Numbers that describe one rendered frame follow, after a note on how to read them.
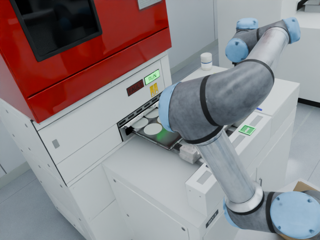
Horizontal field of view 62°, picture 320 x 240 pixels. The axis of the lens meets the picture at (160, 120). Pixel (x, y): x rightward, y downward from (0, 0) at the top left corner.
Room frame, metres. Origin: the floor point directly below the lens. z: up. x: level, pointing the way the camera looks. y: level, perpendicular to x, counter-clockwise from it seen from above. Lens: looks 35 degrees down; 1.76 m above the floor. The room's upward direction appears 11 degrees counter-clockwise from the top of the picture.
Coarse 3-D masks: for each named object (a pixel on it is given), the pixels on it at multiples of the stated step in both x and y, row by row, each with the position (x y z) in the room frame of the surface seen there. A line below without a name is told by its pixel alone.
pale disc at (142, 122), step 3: (138, 120) 1.26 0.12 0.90; (141, 120) 1.25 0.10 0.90; (144, 120) 1.24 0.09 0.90; (147, 120) 1.24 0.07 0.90; (135, 123) 1.23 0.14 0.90; (138, 123) 1.23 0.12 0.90; (141, 123) 1.22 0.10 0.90; (144, 123) 1.22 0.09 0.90; (147, 123) 1.21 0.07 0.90; (132, 126) 1.21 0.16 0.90; (135, 126) 1.21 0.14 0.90; (138, 126) 1.20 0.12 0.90; (141, 126) 1.19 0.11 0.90
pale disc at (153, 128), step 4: (152, 124) 1.19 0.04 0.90; (156, 124) 1.18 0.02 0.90; (144, 128) 1.17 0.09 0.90; (148, 128) 1.16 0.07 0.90; (152, 128) 1.16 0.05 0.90; (156, 128) 1.15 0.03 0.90; (160, 128) 1.14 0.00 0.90; (148, 132) 1.13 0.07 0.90; (152, 132) 1.12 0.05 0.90; (156, 132) 1.11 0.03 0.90
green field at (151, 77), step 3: (156, 72) 1.38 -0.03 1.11; (150, 75) 1.35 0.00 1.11; (153, 75) 1.36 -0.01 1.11; (156, 75) 1.38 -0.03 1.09; (159, 75) 1.39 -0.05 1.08; (147, 78) 1.33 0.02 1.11; (150, 78) 1.35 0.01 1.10; (153, 78) 1.36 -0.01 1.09; (147, 81) 1.33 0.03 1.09; (150, 81) 1.34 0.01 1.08
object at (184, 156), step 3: (225, 126) 1.08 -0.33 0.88; (228, 126) 1.09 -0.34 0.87; (225, 129) 1.07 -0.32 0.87; (189, 144) 0.99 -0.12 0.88; (192, 147) 0.97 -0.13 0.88; (195, 147) 0.96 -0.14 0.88; (180, 153) 0.94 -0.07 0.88; (198, 153) 0.92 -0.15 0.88; (180, 156) 0.94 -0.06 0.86; (183, 156) 0.92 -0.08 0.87; (186, 156) 0.92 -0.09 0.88; (198, 156) 0.91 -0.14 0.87; (183, 159) 0.93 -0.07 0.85; (186, 159) 0.91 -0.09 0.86; (189, 159) 0.90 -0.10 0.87; (192, 159) 0.89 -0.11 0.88; (195, 159) 0.90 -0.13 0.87; (192, 162) 0.89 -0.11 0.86
